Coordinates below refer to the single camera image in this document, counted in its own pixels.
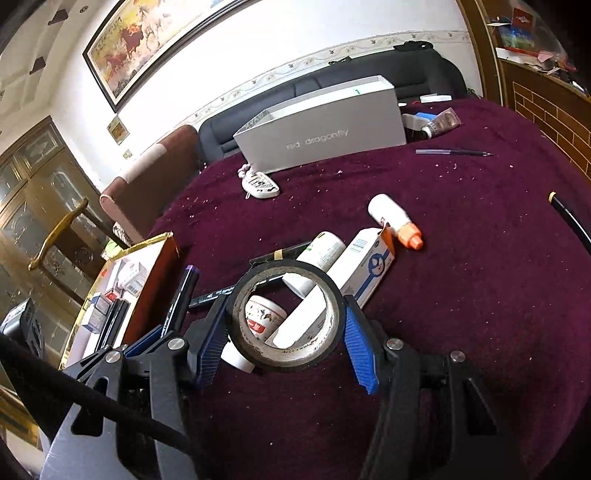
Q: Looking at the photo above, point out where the gold-edged white box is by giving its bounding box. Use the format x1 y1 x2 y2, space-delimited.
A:
59 232 181 372

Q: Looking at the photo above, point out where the wooden brick-pattern counter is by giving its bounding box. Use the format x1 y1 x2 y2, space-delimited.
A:
457 0 591 158

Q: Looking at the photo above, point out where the small framed picture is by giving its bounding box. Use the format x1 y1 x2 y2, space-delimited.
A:
106 115 129 146

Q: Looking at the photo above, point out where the brown armchair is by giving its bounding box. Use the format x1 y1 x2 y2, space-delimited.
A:
99 124 201 245

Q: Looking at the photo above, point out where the long white blue orange box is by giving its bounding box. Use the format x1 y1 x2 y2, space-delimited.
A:
270 226 398 349

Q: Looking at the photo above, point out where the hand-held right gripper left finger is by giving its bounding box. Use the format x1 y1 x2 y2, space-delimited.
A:
41 295 230 480

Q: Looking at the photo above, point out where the small green grey medicine box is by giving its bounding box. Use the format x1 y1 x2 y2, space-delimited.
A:
119 260 149 296

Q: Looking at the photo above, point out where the blue white barcode medicine box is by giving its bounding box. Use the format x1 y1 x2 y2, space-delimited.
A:
87 292 115 334

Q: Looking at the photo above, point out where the black marker purple cap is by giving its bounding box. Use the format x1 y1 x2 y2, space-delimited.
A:
161 264 201 335

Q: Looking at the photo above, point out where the wooden glass-door cabinet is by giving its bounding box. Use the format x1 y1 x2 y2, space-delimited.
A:
0 115 116 370

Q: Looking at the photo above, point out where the purple velvet tablecloth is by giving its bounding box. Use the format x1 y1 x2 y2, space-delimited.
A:
148 99 591 480

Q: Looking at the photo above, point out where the black leather sofa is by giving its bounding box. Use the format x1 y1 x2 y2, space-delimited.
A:
198 44 468 162

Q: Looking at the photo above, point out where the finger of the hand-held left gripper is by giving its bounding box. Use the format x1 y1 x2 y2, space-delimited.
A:
124 323 163 360

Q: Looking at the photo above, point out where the framed horse painting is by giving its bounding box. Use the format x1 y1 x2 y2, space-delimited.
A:
82 0 259 114

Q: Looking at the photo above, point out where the wooden chair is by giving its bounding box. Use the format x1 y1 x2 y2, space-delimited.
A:
28 198 130 296

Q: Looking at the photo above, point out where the black device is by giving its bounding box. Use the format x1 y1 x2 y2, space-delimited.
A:
0 298 44 363

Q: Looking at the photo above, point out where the brown tube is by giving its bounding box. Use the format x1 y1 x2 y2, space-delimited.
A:
422 107 462 139

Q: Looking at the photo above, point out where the dark pen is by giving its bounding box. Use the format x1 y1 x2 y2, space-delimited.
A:
414 148 494 158

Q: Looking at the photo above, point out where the clutter on counter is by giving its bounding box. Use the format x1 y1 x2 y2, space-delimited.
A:
489 4 591 93

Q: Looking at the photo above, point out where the white jar red label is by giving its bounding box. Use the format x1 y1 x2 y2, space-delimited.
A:
221 298 288 374

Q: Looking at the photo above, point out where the white tube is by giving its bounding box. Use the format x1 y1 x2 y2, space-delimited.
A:
295 231 347 298

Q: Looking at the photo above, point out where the white remote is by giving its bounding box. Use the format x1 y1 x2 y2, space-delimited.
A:
242 171 280 200

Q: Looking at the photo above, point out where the grey cardboard box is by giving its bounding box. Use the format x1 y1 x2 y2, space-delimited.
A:
233 75 408 174

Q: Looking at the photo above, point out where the black stick gold tip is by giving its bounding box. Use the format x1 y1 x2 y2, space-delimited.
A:
549 191 591 254

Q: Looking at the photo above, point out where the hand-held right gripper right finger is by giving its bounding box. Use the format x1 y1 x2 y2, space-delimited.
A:
344 294 522 480

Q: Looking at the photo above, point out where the black tape roll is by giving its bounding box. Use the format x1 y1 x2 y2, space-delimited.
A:
226 260 348 374

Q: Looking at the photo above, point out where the white bottle orange cap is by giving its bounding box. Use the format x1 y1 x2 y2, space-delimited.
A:
368 194 424 251

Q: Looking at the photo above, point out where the black cable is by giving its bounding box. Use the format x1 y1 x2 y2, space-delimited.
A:
0 335 195 457

